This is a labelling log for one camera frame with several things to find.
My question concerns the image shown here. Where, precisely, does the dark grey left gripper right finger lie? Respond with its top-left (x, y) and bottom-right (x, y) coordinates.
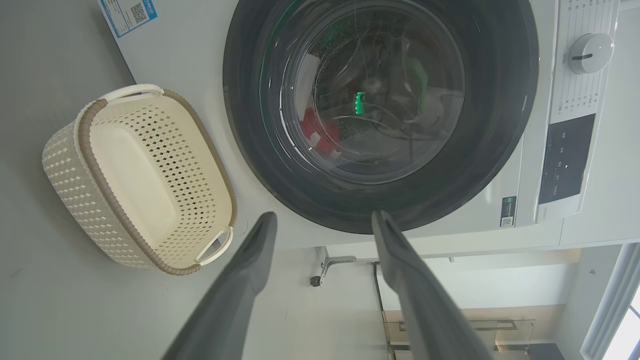
top-left (371, 210), bottom-right (494, 360)

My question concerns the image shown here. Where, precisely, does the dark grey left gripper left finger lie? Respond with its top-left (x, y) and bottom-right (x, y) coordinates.
top-left (162, 211), bottom-right (279, 360)

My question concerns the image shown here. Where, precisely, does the black round glass washer door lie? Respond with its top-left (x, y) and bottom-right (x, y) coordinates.
top-left (222, 0), bottom-right (541, 235)

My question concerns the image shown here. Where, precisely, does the red garment with white bands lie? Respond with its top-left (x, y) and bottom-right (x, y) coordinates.
top-left (300, 107), bottom-right (344, 161)

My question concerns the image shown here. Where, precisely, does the cream perforated laundry basket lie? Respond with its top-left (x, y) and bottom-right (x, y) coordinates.
top-left (41, 84), bottom-right (238, 276)

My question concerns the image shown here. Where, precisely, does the white front-load washing machine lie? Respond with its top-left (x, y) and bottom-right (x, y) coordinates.
top-left (97, 0), bottom-right (621, 251)

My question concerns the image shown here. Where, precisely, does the white control dial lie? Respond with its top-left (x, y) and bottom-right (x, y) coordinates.
top-left (567, 32), bottom-right (615, 75)

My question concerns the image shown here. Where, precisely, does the blue white energy label sticker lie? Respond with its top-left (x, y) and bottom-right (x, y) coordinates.
top-left (99, 0), bottom-right (159, 39)

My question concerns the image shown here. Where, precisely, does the metal frame leg with caster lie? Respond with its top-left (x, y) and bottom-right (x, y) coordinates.
top-left (310, 245), bottom-right (381, 288)

